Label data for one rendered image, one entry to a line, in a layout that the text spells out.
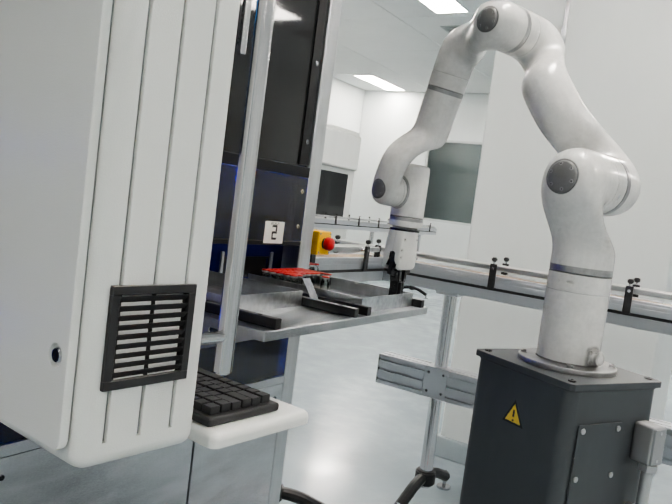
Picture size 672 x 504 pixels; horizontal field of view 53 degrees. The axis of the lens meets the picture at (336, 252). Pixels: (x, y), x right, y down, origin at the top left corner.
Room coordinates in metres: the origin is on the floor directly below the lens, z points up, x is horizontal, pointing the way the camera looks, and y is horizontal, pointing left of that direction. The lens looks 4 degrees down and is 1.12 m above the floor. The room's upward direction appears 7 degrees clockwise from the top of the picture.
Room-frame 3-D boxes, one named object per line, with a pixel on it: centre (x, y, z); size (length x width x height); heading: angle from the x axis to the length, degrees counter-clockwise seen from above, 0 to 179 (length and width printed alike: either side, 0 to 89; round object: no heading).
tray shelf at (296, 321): (1.62, 0.13, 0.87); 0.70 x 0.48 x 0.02; 148
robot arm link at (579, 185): (1.33, -0.46, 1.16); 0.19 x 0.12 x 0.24; 131
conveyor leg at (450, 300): (2.58, -0.46, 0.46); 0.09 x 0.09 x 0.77; 58
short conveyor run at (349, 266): (2.39, 0.04, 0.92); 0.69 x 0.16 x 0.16; 148
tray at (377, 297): (1.74, 0.00, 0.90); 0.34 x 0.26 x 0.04; 58
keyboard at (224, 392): (1.06, 0.26, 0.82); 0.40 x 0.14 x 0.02; 53
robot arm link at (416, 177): (1.71, -0.16, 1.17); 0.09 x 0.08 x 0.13; 131
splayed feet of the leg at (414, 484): (2.58, -0.46, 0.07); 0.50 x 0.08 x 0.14; 148
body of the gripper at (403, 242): (1.72, -0.16, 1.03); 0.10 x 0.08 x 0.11; 148
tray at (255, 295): (1.51, 0.28, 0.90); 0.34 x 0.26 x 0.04; 58
